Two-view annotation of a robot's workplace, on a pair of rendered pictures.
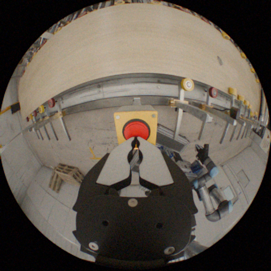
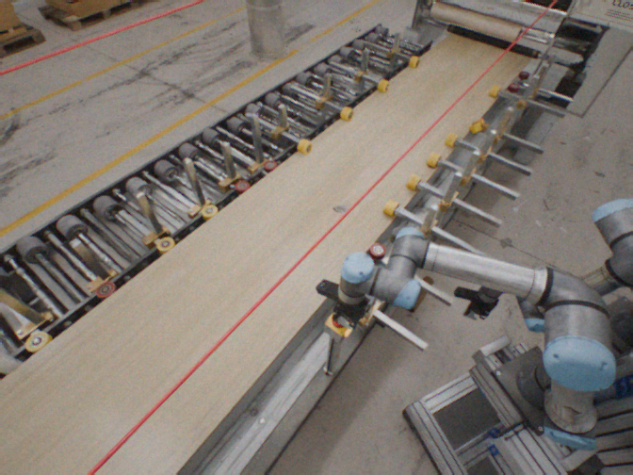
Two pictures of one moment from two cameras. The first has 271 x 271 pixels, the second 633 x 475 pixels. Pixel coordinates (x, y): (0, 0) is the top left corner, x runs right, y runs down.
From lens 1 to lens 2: 1.07 m
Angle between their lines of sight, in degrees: 60
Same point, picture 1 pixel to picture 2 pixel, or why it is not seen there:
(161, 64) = (311, 298)
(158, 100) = (351, 341)
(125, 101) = (318, 385)
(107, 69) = (268, 350)
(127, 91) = (306, 377)
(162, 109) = (391, 370)
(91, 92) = (247, 436)
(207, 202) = not seen: hidden behind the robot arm
